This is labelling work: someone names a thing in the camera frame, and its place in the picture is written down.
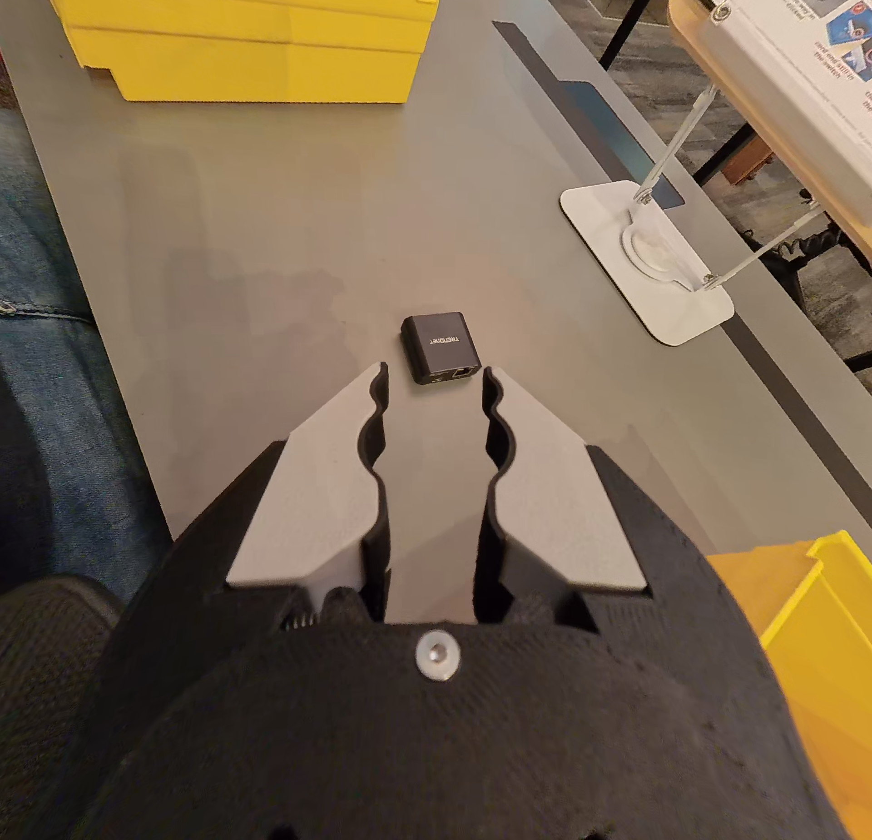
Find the black coiled cable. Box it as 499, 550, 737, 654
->
753, 213, 842, 258

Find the dark table cable channel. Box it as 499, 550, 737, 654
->
492, 21, 872, 514

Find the wooden backing board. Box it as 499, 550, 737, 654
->
668, 0, 872, 275

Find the small black network adapter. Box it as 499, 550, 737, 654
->
400, 312, 483, 386

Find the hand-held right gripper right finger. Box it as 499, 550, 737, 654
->
473, 366, 648, 625

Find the person's leg in jeans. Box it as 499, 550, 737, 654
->
0, 56, 173, 604

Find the black mesh chair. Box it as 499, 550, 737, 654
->
0, 377, 128, 840

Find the white document stand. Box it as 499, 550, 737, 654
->
560, 84, 827, 348

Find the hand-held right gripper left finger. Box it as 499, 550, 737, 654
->
225, 362, 391, 624

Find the printed instruction sheet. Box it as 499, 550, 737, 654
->
690, 0, 872, 197

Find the black metal pole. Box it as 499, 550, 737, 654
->
598, 0, 674, 72

